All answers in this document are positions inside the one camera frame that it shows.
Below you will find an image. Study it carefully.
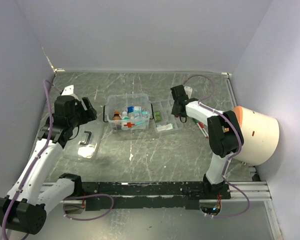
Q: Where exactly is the clear divider tray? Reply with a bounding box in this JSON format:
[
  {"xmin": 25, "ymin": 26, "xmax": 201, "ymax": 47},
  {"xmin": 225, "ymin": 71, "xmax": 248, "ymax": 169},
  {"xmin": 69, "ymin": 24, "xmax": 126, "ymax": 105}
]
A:
[{"xmin": 151, "ymin": 99, "xmax": 184, "ymax": 134}]

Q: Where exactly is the white plaster packet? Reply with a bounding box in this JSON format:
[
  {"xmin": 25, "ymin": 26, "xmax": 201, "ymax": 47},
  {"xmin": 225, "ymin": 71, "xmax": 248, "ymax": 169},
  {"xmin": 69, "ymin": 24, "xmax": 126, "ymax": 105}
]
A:
[{"xmin": 156, "ymin": 123, "xmax": 174, "ymax": 132}]

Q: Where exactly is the small green packet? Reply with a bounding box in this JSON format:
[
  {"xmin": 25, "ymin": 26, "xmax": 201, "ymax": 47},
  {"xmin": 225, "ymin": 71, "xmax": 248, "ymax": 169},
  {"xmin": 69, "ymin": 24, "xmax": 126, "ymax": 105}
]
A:
[{"xmin": 153, "ymin": 111, "xmax": 162, "ymax": 123}]

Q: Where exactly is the brown medicine bottle orange cap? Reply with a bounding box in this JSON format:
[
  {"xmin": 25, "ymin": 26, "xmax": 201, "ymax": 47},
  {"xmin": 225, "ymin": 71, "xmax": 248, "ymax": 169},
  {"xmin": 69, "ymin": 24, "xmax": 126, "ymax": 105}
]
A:
[{"xmin": 112, "ymin": 111, "xmax": 122, "ymax": 131}]

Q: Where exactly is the white bottle green label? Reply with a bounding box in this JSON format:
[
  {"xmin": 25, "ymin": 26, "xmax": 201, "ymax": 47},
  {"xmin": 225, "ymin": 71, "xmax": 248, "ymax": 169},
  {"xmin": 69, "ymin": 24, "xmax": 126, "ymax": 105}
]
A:
[{"xmin": 121, "ymin": 111, "xmax": 130, "ymax": 120}]

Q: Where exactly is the clear first aid box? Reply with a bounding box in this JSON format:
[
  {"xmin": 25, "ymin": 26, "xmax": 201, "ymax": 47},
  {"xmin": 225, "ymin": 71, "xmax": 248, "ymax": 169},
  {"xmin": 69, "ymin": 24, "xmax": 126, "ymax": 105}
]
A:
[{"xmin": 102, "ymin": 93, "xmax": 154, "ymax": 131}]

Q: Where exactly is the blue white ointment tube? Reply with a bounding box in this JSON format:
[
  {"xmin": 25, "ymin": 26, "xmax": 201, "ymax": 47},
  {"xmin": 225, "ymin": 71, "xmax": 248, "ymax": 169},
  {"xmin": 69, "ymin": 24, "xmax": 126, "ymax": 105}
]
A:
[{"xmin": 127, "ymin": 106, "xmax": 142, "ymax": 113}]

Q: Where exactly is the clear zip bag teal strip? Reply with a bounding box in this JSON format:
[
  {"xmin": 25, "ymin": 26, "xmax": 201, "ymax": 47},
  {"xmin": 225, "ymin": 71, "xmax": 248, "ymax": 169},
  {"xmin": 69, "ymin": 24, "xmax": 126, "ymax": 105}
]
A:
[{"xmin": 124, "ymin": 119, "xmax": 146, "ymax": 128}]

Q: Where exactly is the teal bandage roll package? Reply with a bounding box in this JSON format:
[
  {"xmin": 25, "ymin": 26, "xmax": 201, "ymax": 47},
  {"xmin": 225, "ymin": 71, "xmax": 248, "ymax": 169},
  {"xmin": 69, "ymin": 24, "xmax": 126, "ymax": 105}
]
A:
[{"xmin": 128, "ymin": 110, "xmax": 150, "ymax": 119}]

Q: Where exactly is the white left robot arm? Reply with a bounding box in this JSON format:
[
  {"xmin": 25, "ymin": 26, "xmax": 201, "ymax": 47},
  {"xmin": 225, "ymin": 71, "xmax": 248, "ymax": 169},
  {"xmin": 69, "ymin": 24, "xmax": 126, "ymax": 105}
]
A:
[{"xmin": 0, "ymin": 94, "xmax": 97, "ymax": 235}]

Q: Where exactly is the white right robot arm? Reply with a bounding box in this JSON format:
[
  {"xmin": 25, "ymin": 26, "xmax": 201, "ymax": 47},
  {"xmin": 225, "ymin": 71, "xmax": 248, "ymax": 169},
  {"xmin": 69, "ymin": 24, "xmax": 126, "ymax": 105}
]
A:
[{"xmin": 170, "ymin": 85, "xmax": 244, "ymax": 199}]

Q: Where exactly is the red green thermometer pen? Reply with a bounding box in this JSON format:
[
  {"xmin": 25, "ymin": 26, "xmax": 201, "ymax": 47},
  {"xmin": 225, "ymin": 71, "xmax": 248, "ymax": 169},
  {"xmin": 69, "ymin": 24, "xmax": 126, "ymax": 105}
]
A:
[{"xmin": 192, "ymin": 118, "xmax": 209, "ymax": 139}]

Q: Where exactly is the cream cylinder orange face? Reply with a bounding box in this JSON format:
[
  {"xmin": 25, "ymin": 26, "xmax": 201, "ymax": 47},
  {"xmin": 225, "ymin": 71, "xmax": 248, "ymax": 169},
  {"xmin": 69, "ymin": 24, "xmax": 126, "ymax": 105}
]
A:
[{"xmin": 233, "ymin": 106, "xmax": 280, "ymax": 166}]

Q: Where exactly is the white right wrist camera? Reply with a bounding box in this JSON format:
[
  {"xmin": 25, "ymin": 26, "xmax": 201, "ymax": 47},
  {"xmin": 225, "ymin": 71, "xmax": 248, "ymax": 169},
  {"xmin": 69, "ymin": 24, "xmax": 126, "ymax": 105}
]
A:
[{"xmin": 184, "ymin": 86, "xmax": 193, "ymax": 99}]

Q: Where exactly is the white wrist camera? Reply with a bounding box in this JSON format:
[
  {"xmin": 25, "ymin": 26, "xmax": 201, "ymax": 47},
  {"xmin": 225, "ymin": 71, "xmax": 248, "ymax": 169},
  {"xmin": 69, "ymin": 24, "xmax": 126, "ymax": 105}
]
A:
[
  {"xmin": 184, "ymin": 86, "xmax": 193, "ymax": 99},
  {"xmin": 61, "ymin": 85, "xmax": 79, "ymax": 100}
]

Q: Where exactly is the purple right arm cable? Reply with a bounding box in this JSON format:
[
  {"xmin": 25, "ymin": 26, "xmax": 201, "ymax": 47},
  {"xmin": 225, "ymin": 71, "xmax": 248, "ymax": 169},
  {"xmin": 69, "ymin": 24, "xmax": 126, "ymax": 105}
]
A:
[{"xmin": 182, "ymin": 74, "xmax": 251, "ymax": 219}]

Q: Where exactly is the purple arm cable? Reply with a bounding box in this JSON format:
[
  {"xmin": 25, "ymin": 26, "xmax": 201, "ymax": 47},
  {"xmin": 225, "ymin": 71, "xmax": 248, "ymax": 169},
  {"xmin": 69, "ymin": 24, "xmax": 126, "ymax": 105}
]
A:
[
  {"xmin": 1, "ymin": 79, "xmax": 115, "ymax": 240},
  {"xmin": 182, "ymin": 74, "xmax": 251, "ymax": 219}
]

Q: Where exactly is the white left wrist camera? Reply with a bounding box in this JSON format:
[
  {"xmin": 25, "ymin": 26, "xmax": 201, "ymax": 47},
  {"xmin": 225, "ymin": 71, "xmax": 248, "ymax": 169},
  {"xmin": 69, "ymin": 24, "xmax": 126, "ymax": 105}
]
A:
[{"xmin": 61, "ymin": 85, "xmax": 79, "ymax": 100}]

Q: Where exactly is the clear box lid black handle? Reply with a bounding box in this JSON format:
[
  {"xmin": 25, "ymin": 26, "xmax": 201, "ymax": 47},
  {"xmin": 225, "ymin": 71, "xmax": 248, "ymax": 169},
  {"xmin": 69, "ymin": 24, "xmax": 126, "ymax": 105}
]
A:
[{"xmin": 63, "ymin": 121, "xmax": 105, "ymax": 163}]

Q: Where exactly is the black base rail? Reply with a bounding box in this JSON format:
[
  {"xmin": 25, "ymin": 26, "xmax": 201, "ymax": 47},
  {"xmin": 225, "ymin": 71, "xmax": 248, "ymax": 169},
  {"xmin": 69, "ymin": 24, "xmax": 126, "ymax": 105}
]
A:
[{"xmin": 82, "ymin": 181, "xmax": 231, "ymax": 211}]

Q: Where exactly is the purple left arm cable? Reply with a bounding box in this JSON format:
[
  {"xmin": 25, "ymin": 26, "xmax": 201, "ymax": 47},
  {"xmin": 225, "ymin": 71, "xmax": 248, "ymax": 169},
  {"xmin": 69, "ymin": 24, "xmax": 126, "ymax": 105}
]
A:
[{"xmin": 1, "ymin": 79, "xmax": 115, "ymax": 240}]

